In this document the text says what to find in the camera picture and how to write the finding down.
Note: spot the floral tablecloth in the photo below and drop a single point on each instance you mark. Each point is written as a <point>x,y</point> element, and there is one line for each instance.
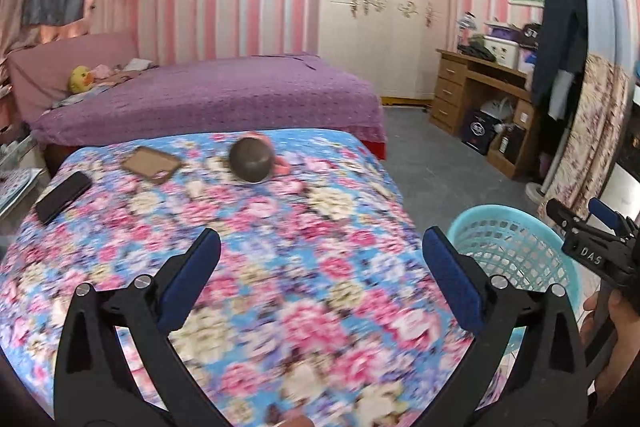
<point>300,257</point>

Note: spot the dark hanging jacket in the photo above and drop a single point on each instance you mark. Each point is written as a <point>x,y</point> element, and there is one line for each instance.
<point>560,32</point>

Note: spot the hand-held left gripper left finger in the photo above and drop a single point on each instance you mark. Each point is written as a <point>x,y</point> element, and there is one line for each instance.
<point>192,277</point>

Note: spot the pink covered headboard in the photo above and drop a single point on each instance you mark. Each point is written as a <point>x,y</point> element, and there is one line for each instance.
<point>60,57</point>

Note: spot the purple dotted bed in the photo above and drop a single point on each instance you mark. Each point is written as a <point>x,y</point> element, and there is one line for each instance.
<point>200,97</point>

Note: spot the pile of clothes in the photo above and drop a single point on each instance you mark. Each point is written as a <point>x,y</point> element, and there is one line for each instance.
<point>132,68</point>

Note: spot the teal plastic basket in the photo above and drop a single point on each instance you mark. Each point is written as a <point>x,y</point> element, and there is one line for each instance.
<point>515,247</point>

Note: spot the black printed bag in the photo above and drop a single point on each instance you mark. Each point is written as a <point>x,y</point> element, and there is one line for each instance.
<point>529,37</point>

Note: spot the steel bowl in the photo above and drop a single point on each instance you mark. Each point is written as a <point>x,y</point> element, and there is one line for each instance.
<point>250,159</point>

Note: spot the desk lamp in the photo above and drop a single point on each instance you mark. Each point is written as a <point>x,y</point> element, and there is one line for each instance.
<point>467,24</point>

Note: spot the white wardrobe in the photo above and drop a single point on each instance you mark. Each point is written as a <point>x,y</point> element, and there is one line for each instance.
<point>380,42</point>

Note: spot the wooden desk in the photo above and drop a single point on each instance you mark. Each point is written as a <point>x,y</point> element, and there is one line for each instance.
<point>450,87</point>

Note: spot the pink plush toy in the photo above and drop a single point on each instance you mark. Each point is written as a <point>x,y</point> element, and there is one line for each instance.
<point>102,72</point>

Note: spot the black phone case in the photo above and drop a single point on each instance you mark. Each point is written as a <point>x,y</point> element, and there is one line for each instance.
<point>62,197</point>

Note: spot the brown rectangular tray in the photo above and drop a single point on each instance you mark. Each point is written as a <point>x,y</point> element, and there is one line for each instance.
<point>150,162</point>

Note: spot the floral mattress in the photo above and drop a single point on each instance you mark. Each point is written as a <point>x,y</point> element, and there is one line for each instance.
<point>600,117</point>

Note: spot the dark cloth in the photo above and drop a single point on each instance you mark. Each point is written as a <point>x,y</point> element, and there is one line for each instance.
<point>477,52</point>

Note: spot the dotted cushion chair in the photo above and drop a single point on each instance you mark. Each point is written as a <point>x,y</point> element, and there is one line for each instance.
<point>17,189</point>

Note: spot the yellow duck plush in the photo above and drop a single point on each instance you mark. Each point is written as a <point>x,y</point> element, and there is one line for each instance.
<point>81,79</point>

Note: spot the black box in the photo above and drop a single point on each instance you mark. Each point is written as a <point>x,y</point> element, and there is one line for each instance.
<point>479,132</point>

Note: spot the white storage box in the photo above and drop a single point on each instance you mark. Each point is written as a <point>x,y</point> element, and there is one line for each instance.
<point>502,52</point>

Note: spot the purple box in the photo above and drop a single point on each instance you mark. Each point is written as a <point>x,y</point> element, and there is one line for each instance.
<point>505,30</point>

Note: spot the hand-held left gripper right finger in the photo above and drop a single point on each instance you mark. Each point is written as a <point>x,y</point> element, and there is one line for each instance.
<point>452,279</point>

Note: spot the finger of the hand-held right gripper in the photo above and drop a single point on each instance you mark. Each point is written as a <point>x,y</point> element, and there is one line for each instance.
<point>605,212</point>
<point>562,214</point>

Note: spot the small pink object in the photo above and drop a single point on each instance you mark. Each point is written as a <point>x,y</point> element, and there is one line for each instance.
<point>281,166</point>

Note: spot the person's right hand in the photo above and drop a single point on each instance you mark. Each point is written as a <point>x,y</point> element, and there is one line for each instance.
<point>622,332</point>

